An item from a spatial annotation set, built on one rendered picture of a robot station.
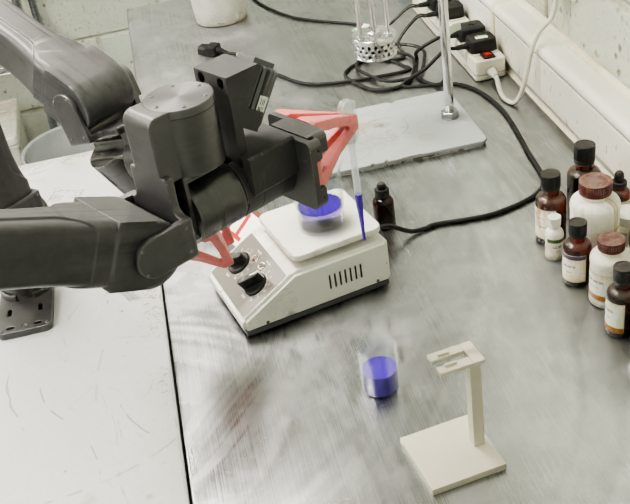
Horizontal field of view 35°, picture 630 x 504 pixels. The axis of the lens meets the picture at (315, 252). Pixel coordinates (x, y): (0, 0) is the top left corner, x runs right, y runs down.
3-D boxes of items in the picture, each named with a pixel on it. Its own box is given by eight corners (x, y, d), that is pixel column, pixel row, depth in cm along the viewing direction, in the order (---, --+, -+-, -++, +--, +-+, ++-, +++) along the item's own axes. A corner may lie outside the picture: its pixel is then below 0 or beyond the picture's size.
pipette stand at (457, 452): (432, 496, 98) (423, 396, 91) (400, 443, 105) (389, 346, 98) (506, 469, 100) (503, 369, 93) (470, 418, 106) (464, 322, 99)
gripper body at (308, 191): (247, 108, 92) (183, 140, 88) (324, 136, 85) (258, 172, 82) (259, 170, 96) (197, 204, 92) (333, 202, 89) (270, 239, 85)
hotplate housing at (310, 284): (247, 341, 122) (235, 287, 118) (211, 288, 133) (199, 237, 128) (408, 280, 128) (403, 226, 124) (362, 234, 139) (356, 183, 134)
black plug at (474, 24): (449, 45, 179) (449, 34, 177) (442, 37, 182) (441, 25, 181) (487, 38, 179) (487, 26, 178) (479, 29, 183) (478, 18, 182)
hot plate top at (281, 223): (293, 264, 120) (292, 258, 120) (257, 220, 130) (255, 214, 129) (383, 232, 124) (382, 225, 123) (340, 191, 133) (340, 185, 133)
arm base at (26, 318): (40, 202, 142) (-10, 212, 141) (36, 279, 125) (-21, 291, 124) (55, 249, 146) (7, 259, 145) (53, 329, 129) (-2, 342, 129)
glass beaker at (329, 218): (308, 246, 123) (299, 185, 118) (289, 222, 128) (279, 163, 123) (361, 228, 124) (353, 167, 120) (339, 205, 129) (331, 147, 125)
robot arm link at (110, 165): (182, 157, 109) (139, 115, 104) (158, 199, 106) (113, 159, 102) (143, 160, 113) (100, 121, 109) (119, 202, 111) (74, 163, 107)
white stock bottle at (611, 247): (613, 282, 122) (615, 222, 118) (639, 302, 119) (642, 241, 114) (580, 295, 121) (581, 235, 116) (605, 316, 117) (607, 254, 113)
